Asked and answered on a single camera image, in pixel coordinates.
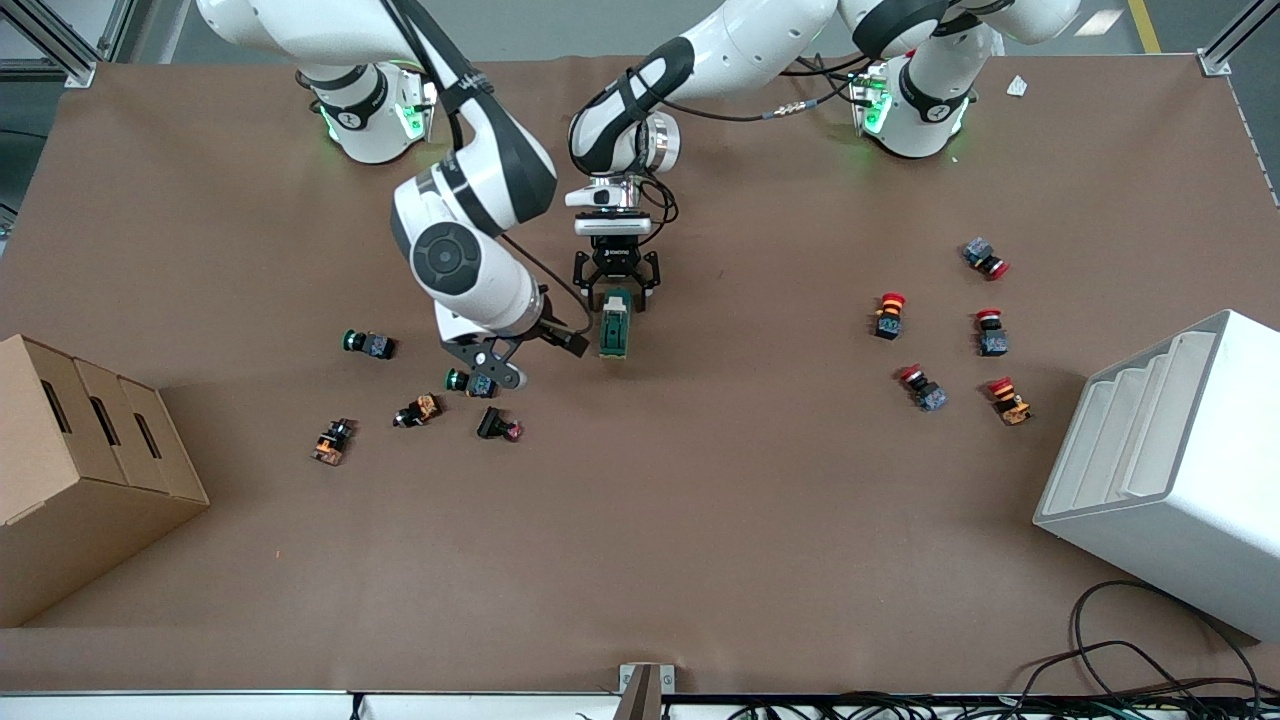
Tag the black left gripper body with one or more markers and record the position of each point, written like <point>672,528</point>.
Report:
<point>615,260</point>

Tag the green load switch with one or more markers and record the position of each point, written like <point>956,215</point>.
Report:
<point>615,335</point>

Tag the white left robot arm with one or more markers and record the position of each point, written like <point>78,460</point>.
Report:
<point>760,40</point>

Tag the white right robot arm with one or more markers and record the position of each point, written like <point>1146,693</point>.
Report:
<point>470,280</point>

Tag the green push button blue block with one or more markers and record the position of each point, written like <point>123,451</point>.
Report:
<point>462,381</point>
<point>370,345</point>

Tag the black button red lens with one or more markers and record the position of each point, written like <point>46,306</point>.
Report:
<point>497,425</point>

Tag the black button orange block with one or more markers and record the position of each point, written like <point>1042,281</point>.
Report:
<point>332,442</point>
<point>418,410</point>

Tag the brown table mat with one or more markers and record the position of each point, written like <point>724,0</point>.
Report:
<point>700,500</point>

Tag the red button orange block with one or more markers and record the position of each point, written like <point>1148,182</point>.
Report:
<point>889,315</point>
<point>1010,400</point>

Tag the red button blue block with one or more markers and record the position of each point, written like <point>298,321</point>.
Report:
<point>991,335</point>
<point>984,257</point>
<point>924,390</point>

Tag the white paper scrap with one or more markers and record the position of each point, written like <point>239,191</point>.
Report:
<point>1017,86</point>

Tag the brown cardboard box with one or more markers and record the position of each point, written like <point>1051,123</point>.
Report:
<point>80,470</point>

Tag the white tiered organiser box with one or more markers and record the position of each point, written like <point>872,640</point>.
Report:
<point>1170,470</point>

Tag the grey metal bracket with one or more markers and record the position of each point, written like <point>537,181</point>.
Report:
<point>645,685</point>

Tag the white table edge rail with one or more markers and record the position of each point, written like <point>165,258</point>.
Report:
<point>200,705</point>

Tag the aluminium frame profile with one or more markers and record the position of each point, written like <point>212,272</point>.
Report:
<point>1235,40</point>
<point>60,45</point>

